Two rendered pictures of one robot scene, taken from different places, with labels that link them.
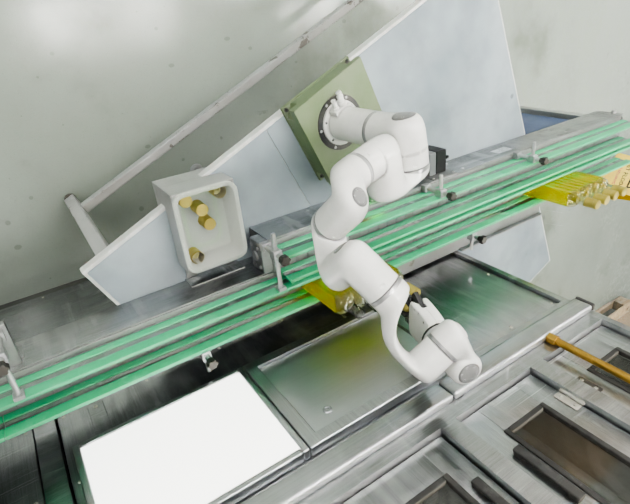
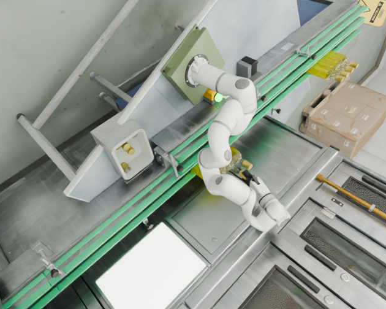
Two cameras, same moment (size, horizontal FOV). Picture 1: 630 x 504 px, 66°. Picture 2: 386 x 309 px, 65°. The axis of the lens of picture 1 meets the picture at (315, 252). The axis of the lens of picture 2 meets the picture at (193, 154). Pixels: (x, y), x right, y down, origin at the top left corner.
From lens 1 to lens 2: 0.56 m
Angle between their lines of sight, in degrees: 23
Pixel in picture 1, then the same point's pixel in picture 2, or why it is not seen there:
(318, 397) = (208, 232)
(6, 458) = not seen: hidden behind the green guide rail
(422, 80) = (241, 19)
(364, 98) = (209, 51)
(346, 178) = (219, 146)
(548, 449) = (320, 243)
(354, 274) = (228, 195)
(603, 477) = (344, 254)
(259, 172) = (152, 110)
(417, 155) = (251, 105)
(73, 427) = not seen: hidden behind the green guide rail
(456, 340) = (280, 214)
